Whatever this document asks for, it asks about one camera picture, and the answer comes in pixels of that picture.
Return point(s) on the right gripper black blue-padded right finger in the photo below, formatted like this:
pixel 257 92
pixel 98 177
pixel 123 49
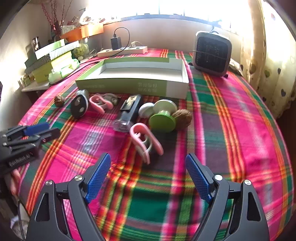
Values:
pixel 247 220

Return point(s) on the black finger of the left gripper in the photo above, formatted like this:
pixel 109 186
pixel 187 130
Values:
pixel 36 139

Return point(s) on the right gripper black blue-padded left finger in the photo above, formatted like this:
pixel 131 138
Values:
pixel 48 220

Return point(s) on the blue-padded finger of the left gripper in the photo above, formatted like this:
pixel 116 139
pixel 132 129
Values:
pixel 18 132

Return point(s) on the small brown walnut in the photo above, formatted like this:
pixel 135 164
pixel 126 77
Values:
pixel 59 101

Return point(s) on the black oval three-hole disc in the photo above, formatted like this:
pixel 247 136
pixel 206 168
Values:
pixel 79 104

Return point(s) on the pink clip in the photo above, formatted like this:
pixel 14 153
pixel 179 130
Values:
pixel 145 141
pixel 100 104

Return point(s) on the black clear-ended lighter device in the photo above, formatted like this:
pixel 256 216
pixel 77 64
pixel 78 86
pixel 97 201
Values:
pixel 128 113

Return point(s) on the white mushroom-shaped knob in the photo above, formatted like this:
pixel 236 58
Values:
pixel 146 110

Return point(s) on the green white spool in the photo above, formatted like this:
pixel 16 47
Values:
pixel 162 120

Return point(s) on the large brown walnut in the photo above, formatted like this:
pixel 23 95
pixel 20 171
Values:
pixel 183 118

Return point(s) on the person's hand under gripper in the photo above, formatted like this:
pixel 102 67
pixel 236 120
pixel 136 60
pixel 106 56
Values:
pixel 15 182

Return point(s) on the white bedside shelf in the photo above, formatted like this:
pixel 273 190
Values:
pixel 34 86

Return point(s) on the yellow-green box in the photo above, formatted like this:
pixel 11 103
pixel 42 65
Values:
pixel 44 67

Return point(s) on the green tissue pack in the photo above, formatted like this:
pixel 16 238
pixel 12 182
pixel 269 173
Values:
pixel 57 75

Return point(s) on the green white flat box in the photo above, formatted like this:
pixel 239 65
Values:
pixel 33 56

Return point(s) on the striped grey box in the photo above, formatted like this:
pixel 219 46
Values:
pixel 52 55

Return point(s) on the white power strip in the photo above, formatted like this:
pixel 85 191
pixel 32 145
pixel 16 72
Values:
pixel 122 51

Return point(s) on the plaid pink green bedspread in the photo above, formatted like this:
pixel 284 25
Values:
pixel 232 132

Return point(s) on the orange tray box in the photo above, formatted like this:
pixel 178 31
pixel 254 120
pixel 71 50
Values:
pixel 83 32

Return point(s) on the red flower branches vase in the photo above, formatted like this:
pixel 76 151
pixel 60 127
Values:
pixel 54 15

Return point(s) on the black charger adapter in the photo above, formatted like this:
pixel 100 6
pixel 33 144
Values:
pixel 116 42

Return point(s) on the green white cardboard box tray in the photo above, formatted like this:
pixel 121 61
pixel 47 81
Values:
pixel 164 77

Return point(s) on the heart-patterned cream curtain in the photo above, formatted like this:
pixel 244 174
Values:
pixel 268 55

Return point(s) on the grey portable fan heater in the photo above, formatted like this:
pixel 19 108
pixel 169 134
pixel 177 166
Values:
pixel 211 53

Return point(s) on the white plug with cord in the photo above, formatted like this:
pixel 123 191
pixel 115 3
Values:
pixel 135 44

